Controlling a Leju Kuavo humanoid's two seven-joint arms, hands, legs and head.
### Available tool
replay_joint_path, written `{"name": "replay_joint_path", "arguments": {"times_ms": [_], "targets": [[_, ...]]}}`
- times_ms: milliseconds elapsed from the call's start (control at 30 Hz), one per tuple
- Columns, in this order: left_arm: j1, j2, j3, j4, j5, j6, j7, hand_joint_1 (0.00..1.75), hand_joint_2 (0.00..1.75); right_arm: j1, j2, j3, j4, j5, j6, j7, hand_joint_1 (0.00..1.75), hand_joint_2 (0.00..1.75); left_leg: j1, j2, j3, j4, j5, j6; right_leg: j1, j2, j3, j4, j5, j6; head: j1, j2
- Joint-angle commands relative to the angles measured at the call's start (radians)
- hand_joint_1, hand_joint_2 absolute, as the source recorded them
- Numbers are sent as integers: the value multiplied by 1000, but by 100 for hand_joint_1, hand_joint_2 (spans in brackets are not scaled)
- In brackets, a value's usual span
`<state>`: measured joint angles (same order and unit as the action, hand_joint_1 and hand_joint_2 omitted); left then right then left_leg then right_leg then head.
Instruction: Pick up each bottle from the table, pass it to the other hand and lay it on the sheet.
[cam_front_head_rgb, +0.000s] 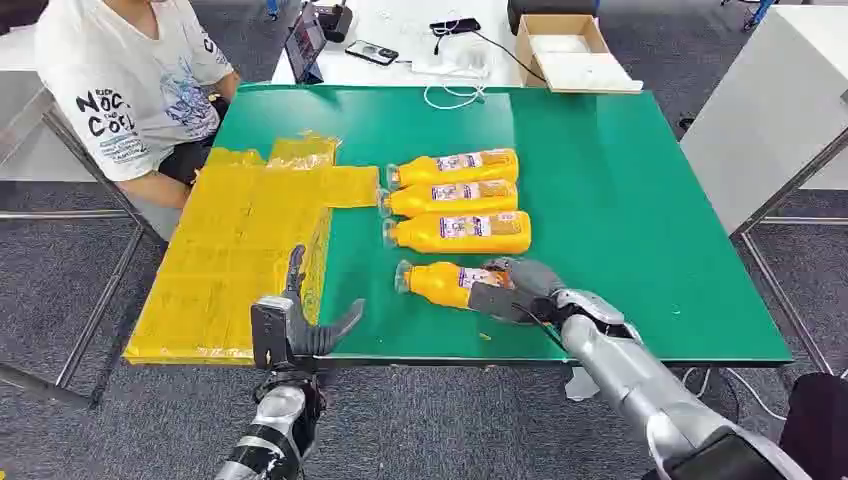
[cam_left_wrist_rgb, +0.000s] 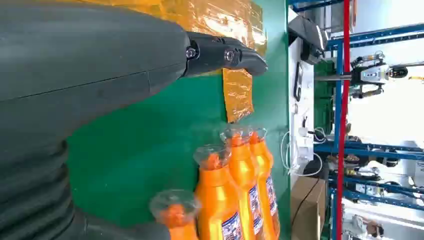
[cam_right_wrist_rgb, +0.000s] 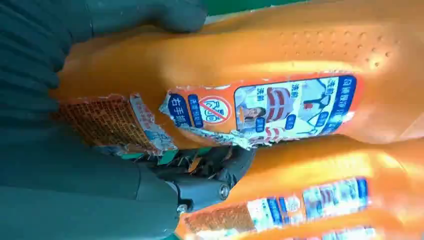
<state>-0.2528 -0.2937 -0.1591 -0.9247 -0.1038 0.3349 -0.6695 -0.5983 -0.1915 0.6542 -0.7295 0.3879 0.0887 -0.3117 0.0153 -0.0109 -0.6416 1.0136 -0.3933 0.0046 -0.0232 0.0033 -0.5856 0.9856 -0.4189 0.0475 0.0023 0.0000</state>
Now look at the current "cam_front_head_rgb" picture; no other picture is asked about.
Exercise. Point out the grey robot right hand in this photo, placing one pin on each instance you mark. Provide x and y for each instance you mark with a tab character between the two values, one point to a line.
540	281

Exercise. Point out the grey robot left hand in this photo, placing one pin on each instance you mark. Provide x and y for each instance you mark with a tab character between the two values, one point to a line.
308	334

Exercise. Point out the orange drink bottle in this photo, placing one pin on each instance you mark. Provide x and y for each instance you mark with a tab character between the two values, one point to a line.
434	283
424	201
457	171
424	236

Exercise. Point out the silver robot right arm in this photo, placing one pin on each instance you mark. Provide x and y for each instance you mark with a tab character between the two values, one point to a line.
636	378

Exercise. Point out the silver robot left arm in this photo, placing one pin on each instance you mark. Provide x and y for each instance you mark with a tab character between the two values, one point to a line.
278	417

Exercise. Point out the green table mat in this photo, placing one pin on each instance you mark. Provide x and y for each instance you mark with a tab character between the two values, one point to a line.
596	199

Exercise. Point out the white table leg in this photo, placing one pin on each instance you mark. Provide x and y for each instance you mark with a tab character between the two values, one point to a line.
582	385

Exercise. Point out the yellow plastic sheet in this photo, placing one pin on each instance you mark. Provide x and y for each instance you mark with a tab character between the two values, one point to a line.
232	252

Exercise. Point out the cardboard box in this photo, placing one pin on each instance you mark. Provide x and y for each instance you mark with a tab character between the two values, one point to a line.
530	63

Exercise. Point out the white charger block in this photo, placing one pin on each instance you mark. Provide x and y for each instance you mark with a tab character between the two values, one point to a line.
444	66

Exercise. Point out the white foam piece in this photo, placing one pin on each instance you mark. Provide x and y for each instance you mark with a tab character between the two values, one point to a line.
560	43

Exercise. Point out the black power bank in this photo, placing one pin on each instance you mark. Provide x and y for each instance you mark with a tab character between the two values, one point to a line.
454	26

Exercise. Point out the large white desk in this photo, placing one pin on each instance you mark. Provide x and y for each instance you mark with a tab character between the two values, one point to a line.
762	112

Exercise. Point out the black smartphone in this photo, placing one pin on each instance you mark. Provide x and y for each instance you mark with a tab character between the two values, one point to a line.
372	52

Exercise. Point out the tablet with stand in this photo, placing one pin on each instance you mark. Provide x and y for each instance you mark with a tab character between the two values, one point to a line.
305	43

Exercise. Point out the white table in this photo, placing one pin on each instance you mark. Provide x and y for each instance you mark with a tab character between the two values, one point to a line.
397	26

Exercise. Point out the person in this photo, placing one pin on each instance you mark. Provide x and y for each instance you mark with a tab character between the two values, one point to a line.
126	79
818	424

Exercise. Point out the black device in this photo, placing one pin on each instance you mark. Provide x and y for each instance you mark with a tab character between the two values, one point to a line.
334	20

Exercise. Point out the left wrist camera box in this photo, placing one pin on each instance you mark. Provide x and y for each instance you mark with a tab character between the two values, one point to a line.
268	331

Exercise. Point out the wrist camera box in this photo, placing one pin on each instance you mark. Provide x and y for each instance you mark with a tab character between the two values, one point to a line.
268	331
493	303

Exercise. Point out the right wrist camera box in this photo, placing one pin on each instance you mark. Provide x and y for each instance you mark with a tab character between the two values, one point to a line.
493	303

